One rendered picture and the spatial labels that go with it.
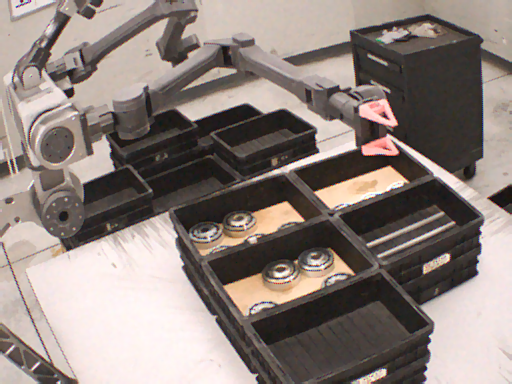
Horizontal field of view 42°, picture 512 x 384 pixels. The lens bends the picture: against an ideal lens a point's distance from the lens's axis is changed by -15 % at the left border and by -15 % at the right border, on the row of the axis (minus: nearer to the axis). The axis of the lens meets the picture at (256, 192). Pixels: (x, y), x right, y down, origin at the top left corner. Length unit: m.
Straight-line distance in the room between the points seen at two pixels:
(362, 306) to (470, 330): 0.36
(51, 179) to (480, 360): 1.31
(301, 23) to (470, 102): 2.14
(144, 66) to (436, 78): 2.29
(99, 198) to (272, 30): 2.56
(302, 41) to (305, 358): 4.06
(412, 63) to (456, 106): 0.45
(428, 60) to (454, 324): 1.74
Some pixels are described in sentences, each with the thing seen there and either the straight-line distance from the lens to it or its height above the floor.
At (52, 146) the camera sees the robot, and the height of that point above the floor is 1.45.
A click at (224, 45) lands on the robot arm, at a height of 1.48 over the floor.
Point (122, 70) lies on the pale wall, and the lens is 5.06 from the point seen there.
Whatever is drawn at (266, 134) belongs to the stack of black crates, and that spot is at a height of 0.49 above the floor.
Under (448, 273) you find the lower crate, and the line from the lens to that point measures 2.18.
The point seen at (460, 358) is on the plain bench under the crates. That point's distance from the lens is 2.00.
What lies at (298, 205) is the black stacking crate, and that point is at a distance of 2.36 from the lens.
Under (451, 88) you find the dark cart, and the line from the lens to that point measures 3.71.
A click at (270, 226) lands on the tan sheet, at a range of 2.34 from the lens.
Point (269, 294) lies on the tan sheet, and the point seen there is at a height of 0.83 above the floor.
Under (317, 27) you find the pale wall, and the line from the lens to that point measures 5.71.
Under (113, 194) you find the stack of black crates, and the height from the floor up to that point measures 0.49.
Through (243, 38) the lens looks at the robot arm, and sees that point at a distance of 1.90.
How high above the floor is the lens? 2.13
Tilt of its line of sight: 31 degrees down
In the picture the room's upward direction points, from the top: 8 degrees counter-clockwise
